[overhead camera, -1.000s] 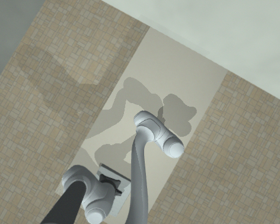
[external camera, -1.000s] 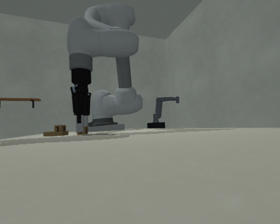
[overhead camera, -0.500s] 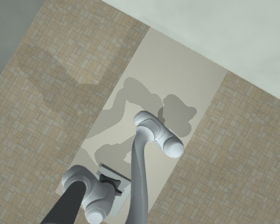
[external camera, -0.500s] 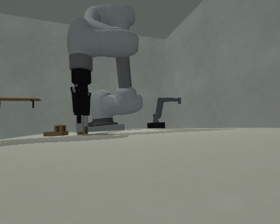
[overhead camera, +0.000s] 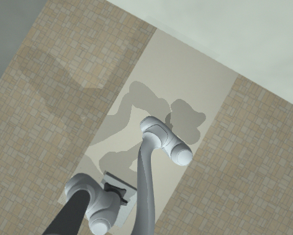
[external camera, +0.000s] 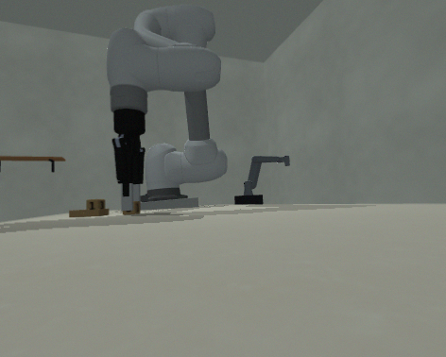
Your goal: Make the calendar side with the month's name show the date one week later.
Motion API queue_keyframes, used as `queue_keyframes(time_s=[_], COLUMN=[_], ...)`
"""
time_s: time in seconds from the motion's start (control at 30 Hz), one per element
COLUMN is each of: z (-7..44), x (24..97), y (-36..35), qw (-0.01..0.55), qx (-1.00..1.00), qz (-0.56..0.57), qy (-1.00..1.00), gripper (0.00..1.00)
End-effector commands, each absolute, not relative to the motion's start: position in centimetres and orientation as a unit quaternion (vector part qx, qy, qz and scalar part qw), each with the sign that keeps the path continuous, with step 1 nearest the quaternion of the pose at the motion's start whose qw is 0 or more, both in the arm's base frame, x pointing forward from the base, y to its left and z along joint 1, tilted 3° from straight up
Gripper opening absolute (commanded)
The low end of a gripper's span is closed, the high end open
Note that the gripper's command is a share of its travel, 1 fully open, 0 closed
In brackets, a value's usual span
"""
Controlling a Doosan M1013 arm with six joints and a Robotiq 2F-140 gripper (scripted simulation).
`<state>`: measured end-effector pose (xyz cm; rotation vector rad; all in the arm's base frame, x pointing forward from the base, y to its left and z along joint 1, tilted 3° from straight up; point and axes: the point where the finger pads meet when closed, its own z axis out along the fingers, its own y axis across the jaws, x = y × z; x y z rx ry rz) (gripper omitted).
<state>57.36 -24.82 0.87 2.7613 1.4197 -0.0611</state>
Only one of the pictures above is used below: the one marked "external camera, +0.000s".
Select tan wooden number cube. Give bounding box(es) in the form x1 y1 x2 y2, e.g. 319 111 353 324
87 199 105 210
123 201 140 215

